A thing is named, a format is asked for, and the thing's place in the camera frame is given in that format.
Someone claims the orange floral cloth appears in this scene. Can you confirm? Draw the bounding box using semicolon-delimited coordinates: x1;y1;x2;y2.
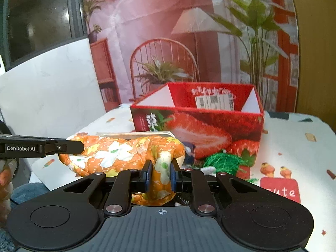
59;134;185;206

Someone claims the printed room backdrop poster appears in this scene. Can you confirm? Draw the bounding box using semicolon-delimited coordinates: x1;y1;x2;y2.
83;0;299;112

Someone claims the person's left hand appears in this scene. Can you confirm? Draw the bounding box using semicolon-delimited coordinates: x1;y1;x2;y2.
1;159;17;228

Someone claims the green yarn bundle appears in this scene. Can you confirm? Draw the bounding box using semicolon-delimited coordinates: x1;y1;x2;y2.
191;151;259;184

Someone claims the white foam board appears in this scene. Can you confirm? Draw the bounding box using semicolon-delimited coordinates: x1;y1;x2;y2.
1;38;105;138

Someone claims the red strawberry cardboard box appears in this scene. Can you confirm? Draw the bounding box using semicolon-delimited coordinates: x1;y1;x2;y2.
130;82;264;165

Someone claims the patterned cartoon tablecloth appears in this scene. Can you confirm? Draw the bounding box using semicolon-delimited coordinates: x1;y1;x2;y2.
31;104;336;252

